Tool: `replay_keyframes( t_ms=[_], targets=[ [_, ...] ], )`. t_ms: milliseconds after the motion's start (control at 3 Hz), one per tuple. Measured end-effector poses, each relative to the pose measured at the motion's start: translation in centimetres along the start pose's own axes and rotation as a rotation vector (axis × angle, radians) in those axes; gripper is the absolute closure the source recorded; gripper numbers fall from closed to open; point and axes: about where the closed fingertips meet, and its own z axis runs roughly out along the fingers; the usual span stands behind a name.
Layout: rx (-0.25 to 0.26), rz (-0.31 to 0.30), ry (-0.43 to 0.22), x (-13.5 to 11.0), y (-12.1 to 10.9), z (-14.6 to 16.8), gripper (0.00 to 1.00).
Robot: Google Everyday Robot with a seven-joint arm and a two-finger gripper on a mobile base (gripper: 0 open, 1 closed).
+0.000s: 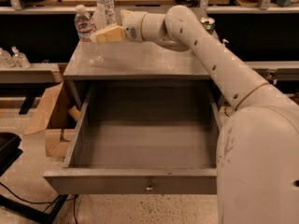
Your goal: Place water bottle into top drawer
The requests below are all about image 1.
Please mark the black chair base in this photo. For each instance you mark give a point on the black chair base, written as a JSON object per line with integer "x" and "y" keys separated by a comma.
{"x": 25, "y": 197}

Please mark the grey cabinet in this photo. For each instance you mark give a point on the grey cabinet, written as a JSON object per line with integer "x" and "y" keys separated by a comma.
{"x": 141, "y": 76}

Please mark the clear water bottle red label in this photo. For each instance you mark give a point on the clear water bottle red label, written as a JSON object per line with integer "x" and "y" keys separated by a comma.
{"x": 85, "y": 28}

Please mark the grey open top drawer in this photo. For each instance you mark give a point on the grey open top drawer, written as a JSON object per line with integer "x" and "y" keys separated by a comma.
{"x": 116, "y": 150}

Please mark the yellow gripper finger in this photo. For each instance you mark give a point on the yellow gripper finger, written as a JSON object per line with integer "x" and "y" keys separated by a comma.
{"x": 111, "y": 34}

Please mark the brown cardboard box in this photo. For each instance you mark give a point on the brown cardboard box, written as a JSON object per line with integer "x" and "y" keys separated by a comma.
{"x": 56, "y": 115}

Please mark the clear pump bottle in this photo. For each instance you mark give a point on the clear pump bottle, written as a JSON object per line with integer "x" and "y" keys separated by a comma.
{"x": 6, "y": 59}
{"x": 20, "y": 58}

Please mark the clear water bottle white label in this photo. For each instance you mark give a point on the clear water bottle white label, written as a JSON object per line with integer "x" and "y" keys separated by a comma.
{"x": 105, "y": 13}

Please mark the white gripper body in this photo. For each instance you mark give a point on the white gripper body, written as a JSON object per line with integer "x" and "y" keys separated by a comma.
{"x": 133, "y": 25}

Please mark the clear pump bottle left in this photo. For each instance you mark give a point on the clear pump bottle left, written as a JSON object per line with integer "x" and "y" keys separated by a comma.
{"x": 6, "y": 59}

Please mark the green soda can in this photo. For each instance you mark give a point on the green soda can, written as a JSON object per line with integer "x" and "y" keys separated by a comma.
{"x": 208, "y": 24}

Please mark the metal drawer knob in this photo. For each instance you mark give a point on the metal drawer knob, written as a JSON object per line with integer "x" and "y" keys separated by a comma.
{"x": 149, "y": 188}

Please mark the small white pump dispenser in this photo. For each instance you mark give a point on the small white pump dispenser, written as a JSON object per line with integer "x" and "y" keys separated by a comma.
{"x": 225, "y": 42}

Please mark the clear pump bottle right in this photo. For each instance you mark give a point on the clear pump bottle right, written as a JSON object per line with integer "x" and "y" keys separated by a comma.
{"x": 20, "y": 58}

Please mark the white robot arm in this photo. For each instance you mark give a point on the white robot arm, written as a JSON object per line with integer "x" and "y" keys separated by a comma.
{"x": 258, "y": 146}

